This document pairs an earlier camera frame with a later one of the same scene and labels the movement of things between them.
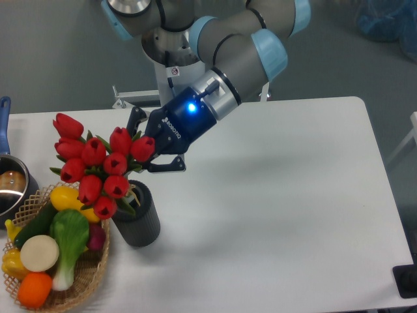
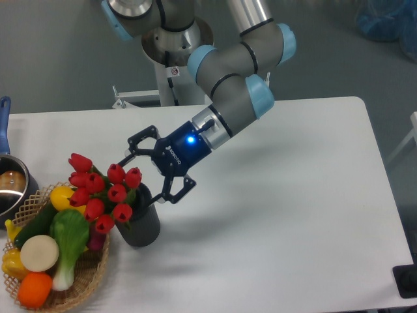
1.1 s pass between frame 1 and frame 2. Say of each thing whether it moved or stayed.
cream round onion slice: stayed
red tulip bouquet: moved
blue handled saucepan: stayed
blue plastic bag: stayed
